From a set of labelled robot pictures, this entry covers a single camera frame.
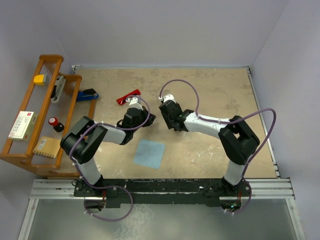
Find black sunglasses case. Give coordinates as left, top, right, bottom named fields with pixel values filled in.
left=159, top=104, right=174, bottom=130

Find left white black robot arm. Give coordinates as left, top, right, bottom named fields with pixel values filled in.
left=60, top=106, right=156, bottom=196

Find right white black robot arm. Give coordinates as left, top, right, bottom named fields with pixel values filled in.
left=159, top=99, right=260, bottom=196

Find red sunglasses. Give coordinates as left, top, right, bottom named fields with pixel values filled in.
left=116, top=89, right=141, bottom=106

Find blue cleaning cloth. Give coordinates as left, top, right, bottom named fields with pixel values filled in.
left=133, top=139, right=166, bottom=170

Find blue black stapler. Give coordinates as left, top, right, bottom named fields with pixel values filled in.
left=76, top=88, right=100, bottom=102

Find red black stamp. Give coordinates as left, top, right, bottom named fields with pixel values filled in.
left=48, top=117, right=65, bottom=133

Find white black stapler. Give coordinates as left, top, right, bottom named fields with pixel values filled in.
left=50, top=75, right=66, bottom=103

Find wooden tiered rack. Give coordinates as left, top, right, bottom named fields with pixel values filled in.
left=0, top=54, right=97, bottom=179

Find yellow grey block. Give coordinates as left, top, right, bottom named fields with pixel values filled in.
left=33, top=74, right=49, bottom=86

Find white red paper box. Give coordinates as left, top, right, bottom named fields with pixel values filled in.
left=8, top=111, right=38, bottom=142

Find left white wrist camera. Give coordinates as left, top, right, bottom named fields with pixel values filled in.
left=126, top=96, right=142, bottom=110

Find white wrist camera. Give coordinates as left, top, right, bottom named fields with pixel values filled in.
left=158, top=94, right=176, bottom=103
left=126, top=96, right=142, bottom=110

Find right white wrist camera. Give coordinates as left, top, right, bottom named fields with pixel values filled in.
left=158, top=94, right=176, bottom=103

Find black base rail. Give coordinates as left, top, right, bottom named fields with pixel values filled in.
left=71, top=178, right=252, bottom=209

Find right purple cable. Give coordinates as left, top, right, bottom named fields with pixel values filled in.
left=158, top=79, right=278, bottom=216

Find aluminium table frame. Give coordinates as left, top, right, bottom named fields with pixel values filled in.
left=19, top=67, right=306, bottom=240

